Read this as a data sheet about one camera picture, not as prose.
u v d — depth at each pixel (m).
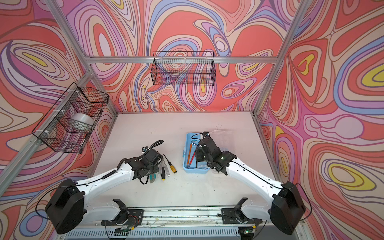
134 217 0.72
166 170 0.89
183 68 0.94
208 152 0.59
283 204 0.39
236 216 0.65
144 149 0.77
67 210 0.40
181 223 0.72
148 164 0.65
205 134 0.72
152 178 0.81
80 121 0.70
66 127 0.73
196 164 0.91
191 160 0.93
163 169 0.88
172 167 0.90
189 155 0.96
